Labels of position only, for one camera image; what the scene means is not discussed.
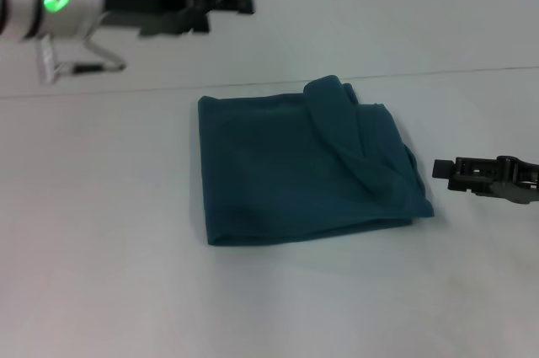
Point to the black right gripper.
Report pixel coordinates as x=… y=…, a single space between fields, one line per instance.
x=497 y=181

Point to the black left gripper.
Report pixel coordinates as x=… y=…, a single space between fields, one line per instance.
x=151 y=4

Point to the teal blue t-shirt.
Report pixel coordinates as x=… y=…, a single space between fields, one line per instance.
x=311 y=168

